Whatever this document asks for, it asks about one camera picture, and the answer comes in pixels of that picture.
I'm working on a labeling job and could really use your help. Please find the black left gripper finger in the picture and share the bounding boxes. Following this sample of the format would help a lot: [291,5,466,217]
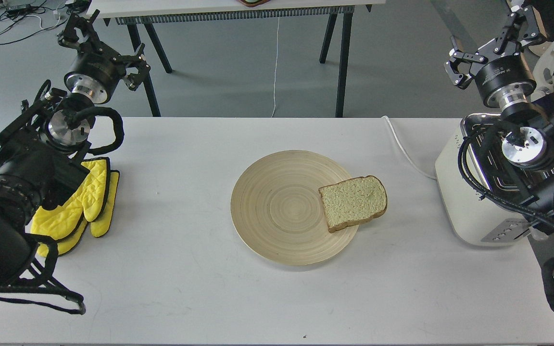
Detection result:
[113,43,151,91]
[58,10,106,57]

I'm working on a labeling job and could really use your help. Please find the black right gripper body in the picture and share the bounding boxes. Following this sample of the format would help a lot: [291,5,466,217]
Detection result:
[473,53,536,108]

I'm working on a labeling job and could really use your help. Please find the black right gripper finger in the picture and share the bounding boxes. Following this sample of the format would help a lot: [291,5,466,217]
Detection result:
[444,37,499,89]
[496,4,548,55]

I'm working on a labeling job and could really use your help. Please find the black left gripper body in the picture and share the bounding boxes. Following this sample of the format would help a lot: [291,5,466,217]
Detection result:
[64,52,126,104]

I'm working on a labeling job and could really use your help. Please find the slice of toast bread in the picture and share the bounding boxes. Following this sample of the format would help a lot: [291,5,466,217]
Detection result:
[318,175,388,234]

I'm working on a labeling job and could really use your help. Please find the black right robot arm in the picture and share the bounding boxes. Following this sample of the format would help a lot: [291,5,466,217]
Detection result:
[435,0,554,312]

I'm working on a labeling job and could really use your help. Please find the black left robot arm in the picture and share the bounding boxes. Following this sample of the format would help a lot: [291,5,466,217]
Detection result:
[0,10,151,315]

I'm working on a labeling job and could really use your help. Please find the cream white toaster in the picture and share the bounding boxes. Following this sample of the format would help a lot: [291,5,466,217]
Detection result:
[435,112,554,246]

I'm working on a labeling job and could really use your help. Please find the white background table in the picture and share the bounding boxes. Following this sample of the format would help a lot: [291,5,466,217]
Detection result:
[88,0,378,118]

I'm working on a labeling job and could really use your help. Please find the yellow oven mitt top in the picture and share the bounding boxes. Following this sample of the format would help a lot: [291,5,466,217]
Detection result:
[29,157,110,241]

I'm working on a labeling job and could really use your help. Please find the yellow oven mitt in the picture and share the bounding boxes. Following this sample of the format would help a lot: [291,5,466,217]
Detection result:
[54,170,120,256]
[29,157,110,241]

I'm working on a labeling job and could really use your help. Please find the yellow oven mitt bottom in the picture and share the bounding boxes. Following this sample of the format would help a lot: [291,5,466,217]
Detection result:
[54,170,120,256]

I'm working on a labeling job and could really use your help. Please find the round wooden plate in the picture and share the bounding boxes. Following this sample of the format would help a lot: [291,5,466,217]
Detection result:
[230,150,358,266]

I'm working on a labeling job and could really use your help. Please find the black cables on floor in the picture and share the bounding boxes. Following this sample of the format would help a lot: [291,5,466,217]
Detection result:
[0,0,90,46]

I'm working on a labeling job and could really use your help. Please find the white toaster power cable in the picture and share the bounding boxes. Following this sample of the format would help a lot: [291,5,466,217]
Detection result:
[382,116,437,181]

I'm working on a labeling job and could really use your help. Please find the white hanging cable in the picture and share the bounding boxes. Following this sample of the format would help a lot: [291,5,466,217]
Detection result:
[271,17,280,118]

